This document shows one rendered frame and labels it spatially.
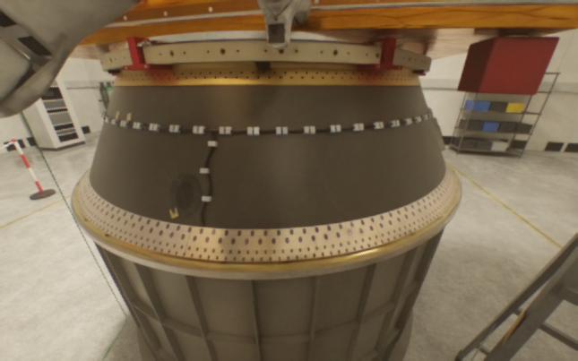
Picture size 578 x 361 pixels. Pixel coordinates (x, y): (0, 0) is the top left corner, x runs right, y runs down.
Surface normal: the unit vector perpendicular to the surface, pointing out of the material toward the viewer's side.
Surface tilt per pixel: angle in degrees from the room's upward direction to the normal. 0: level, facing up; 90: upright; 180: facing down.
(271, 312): 90
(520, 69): 90
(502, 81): 90
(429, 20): 90
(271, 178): 62
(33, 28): 110
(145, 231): 43
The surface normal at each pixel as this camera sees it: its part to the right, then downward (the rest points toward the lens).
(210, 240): -0.07, -0.37
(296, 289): 0.10, 0.42
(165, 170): -0.25, -0.06
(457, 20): -0.21, 0.41
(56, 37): 0.68, 0.72
